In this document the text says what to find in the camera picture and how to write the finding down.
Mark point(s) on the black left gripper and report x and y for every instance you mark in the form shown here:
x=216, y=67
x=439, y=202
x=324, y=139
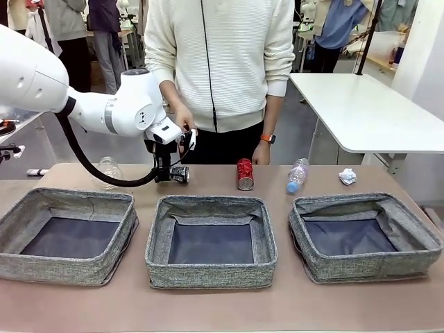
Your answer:
x=161, y=152

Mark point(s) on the crushed black soda can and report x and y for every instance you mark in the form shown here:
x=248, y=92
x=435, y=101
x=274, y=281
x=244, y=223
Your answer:
x=180, y=174

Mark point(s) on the clear transparent jar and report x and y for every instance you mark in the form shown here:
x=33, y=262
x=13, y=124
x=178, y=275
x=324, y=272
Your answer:
x=109, y=166

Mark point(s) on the crushed red soda can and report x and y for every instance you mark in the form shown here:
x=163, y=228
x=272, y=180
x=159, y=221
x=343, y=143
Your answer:
x=245, y=173

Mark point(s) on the plastic bottle with blue cap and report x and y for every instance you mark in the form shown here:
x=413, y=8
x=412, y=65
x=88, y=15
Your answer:
x=298, y=175

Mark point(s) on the person's left forearm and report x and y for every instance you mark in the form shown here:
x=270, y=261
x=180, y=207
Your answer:
x=270, y=114

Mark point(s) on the person's right forearm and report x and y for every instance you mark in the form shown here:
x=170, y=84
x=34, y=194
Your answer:
x=170, y=95

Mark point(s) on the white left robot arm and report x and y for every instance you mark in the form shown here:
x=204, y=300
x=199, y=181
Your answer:
x=34, y=79

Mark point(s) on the person's right hand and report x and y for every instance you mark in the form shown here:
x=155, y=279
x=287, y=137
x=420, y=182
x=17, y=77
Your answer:
x=183, y=118

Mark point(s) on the person's left hand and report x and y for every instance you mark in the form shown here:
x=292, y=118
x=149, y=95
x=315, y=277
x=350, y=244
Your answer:
x=261, y=154

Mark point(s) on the person's black trousers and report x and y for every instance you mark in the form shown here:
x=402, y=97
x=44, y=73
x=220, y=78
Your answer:
x=222, y=145

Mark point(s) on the orange smartwatch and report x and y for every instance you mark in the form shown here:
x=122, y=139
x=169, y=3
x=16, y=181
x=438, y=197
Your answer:
x=267, y=138

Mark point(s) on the grey fabric basket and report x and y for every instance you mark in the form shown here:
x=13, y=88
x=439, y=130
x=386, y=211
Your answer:
x=52, y=267
x=364, y=267
x=208, y=274

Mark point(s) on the white marker pen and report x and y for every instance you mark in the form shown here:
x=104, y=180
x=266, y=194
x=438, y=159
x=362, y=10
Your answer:
x=37, y=171

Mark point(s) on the background person grey trousers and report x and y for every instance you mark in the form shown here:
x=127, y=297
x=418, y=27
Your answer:
x=104, y=52

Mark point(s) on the person's white knit sweater torso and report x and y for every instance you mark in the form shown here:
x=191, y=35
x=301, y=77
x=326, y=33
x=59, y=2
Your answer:
x=236, y=52

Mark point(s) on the white work table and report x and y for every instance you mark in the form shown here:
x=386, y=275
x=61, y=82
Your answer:
x=29, y=121

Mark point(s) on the black clamp with white tip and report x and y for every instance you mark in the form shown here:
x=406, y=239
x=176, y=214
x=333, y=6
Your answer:
x=10, y=151

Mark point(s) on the background person grey hoodie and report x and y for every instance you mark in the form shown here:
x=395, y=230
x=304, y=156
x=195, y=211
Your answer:
x=73, y=41

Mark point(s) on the orange and black round tool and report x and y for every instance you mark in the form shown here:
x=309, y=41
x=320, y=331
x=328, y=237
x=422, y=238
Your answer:
x=7, y=125

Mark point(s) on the black tripod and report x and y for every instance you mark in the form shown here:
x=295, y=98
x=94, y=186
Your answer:
x=45, y=27

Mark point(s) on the crumpled white paper ball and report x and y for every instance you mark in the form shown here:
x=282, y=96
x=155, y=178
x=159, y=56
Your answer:
x=347, y=177

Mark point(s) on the background person beige top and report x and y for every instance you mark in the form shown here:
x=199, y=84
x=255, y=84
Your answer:
x=31, y=31

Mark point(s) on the white side table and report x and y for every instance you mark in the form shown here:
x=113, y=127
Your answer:
x=364, y=111

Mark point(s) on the background person blue shirt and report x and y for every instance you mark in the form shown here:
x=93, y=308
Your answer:
x=340, y=31

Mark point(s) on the black stand pole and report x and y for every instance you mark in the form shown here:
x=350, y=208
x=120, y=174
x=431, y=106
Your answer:
x=367, y=38

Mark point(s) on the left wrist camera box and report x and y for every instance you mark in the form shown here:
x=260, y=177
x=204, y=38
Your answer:
x=190, y=138

